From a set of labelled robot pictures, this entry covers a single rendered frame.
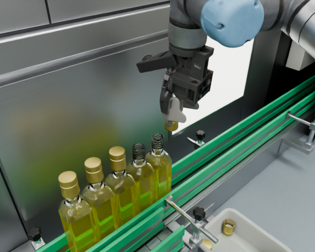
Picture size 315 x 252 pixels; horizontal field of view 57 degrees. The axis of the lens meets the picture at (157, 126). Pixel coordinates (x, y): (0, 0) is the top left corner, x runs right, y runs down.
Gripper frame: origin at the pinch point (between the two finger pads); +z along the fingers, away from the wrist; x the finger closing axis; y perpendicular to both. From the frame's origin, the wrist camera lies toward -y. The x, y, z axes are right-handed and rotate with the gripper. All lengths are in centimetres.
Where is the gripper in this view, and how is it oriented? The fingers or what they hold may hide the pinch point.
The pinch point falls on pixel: (172, 116)
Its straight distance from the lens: 71.1
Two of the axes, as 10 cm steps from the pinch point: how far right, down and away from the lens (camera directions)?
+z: -0.3, 7.4, 6.7
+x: 5.8, -5.4, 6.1
